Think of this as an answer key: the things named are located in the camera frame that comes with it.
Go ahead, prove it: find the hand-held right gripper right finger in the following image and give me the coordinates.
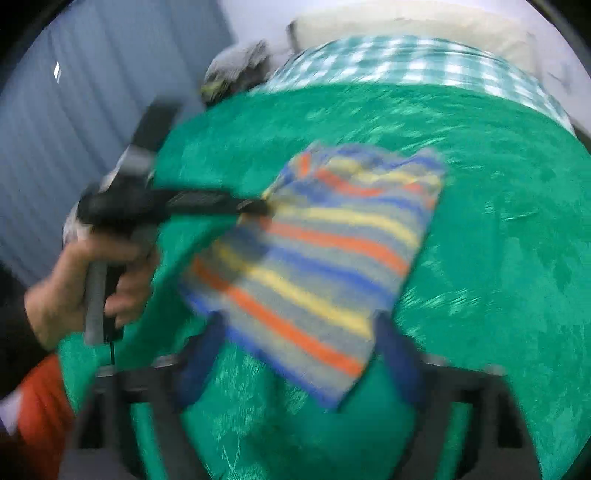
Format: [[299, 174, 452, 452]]
[[374, 314, 543, 480]]

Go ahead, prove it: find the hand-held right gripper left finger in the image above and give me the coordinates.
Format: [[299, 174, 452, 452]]
[[60, 323, 227, 480]]

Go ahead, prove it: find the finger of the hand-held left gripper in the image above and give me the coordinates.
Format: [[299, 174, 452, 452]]
[[159, 187, 273, 219]]

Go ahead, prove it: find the striped knit sweater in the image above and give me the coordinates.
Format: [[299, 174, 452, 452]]
[[178, 141, 448, 411]]

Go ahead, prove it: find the person's left forearm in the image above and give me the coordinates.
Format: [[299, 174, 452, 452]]
[[0, 268, 54, 402]]

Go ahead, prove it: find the person's left hand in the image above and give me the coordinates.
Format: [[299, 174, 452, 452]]
[[23, 231, 160, 352]]

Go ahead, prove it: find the blue-grey curtain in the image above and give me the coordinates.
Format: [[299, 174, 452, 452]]
[[0, 0, 234, 287]]

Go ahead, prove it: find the green floral bedspread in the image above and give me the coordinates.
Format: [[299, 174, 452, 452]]
[[58, 83, 591, 480]]

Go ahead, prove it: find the grey cloth pile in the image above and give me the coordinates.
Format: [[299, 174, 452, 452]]
[[201, 39, 287, 104]]

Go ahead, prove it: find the orange rug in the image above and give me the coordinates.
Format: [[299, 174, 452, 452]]
[[9, 353, 77, 480]]

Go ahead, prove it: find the green checked bed sheet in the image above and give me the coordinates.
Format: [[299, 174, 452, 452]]
[[252, 34, 575, 134]]

